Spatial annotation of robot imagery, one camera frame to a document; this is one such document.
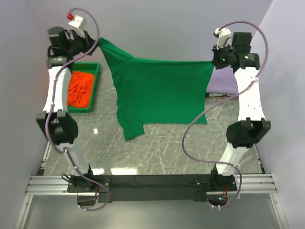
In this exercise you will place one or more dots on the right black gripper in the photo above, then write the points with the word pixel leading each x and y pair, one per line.
pixel 218 64

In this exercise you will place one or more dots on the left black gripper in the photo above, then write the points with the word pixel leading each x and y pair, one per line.
pixel 88 42

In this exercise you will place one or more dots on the green t-shirt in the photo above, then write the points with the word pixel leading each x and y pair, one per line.
pixel 155 91

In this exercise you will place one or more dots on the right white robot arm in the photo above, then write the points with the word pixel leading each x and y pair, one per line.
pixel 234 50

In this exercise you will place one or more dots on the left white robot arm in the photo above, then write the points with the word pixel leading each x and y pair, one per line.
pixel 60 129

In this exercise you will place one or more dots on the folded purple t-shirt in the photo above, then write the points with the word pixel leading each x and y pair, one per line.
pixel 222 82

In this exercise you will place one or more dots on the green plastic bin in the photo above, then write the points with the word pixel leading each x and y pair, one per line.
pixel 88 67

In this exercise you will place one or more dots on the orange t-shirt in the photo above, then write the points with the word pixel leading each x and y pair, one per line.
pixel 80 89

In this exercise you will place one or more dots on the black base beam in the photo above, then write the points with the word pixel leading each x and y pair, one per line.
pixel 152 187

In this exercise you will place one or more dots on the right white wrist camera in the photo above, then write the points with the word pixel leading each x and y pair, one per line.
pixel 222 35

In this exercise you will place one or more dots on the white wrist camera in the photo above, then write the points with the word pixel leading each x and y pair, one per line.
pixel 77 23
pixel 222 35

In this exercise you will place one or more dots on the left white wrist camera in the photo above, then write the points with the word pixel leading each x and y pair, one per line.
pixel 77 23

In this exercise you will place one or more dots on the aluminium rail frame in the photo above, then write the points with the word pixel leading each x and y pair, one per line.
pixel 246 184

